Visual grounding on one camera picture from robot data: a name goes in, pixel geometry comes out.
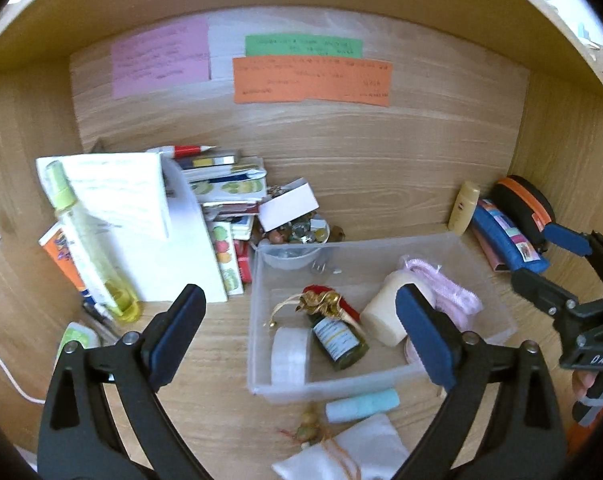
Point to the pile of beads and trinkets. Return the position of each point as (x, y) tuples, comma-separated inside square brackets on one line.
[(296, 232)]

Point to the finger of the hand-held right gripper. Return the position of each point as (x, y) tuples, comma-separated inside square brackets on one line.
[(566, 237), (536, 285)]

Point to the small yellow bottle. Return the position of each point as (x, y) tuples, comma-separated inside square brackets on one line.
[(464, 210)]

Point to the small white box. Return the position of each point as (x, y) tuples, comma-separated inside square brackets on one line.
[(289, 207)]

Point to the blue patchwork pouch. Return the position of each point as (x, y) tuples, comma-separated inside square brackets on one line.
[(506, 240)]

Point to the white bowl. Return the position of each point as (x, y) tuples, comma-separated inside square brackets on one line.
[(289, 257)]

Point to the green spray bottle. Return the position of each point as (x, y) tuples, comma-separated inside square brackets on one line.
[(88, 250)]

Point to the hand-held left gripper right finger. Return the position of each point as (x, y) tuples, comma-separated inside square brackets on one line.
[(426, 335)]

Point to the red white pen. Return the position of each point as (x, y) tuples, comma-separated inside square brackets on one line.
[(181, 150)]

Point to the clear plastic bin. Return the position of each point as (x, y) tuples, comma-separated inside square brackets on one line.
[(371, 375)]

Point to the red gold ornament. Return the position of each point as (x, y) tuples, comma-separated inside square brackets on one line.
[(326, 302)]

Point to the green paper note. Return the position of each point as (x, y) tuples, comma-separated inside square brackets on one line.
[(301, 46)]

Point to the black pen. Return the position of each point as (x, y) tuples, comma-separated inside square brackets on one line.
[(101, 320)]

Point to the light blue tube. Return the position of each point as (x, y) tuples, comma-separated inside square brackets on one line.
[(361, 406)]

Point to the black orange zip case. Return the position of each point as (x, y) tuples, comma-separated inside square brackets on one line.
[(526, 200)]

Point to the green white tube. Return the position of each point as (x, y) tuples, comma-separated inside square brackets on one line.
[(76, 340)]

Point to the cream pillar candle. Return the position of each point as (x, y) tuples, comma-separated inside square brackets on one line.
[(381, 310)]

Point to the pink flat wallet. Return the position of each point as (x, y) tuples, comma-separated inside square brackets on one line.
[(491, 255)]

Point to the pink sticky note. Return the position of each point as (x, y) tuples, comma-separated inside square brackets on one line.
[(161, 60)]

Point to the person's right hand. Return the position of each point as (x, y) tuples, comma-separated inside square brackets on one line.
[(583, 387)]

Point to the orange carton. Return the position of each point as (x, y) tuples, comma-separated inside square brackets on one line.
[(61, 255)]

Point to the stack of booklets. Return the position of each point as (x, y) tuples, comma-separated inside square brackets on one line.
[(226, 185)]

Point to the orange paper note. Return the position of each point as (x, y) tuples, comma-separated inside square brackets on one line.
[(311, 82)]

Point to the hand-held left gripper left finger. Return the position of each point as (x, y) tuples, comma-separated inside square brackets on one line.
[(179, 330)]

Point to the green glass bottle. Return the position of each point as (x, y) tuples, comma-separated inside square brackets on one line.
[(341, 342)]

